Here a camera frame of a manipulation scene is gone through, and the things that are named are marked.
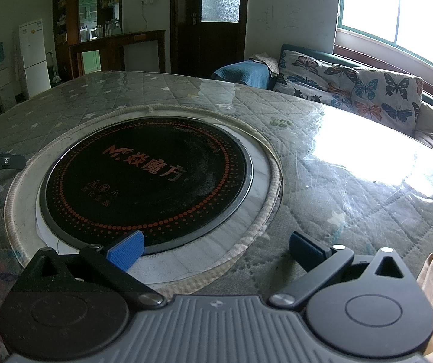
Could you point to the white water dispenser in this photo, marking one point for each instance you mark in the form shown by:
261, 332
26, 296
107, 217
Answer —
3, 75

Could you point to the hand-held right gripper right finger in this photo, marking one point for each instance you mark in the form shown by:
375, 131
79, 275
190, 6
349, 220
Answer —
305, 248

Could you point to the white refrigerator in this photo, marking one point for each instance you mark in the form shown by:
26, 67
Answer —
35, 58

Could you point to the round black induction cooktop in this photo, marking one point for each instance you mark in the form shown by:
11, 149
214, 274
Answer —
144, 181

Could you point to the small beige cloth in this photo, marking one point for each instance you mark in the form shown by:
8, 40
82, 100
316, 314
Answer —
265, 62

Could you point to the green-framed window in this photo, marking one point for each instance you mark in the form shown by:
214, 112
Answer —
397, 7

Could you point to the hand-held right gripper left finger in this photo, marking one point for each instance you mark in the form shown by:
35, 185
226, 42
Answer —
125, 251

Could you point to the dark wooden glass-panel door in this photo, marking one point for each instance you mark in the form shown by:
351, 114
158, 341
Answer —
188, 49

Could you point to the dark wooden shelf cabinet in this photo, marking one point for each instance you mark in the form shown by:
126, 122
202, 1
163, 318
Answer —
69, 7

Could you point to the mop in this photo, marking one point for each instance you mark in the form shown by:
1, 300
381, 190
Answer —
56, 75

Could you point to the blue towel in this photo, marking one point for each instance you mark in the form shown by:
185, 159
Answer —
242, 73

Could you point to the dark wooden console desk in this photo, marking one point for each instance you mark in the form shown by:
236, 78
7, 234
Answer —
118, 37

